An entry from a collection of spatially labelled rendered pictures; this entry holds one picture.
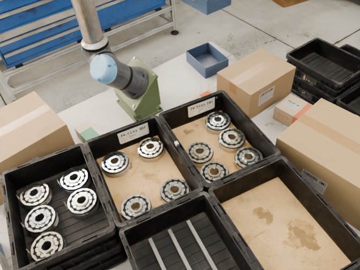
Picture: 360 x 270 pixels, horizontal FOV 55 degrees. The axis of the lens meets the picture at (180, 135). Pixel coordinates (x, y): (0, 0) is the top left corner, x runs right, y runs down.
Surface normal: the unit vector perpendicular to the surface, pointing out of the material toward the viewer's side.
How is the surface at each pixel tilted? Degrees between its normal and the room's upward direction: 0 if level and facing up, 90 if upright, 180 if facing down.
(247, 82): 0
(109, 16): 90
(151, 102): 90
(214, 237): 0
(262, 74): 0
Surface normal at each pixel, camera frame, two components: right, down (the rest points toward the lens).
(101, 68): -0.53, -0.10
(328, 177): -0.73, 0.54
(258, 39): -0.07, -0.68
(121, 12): 0.59, 0.57
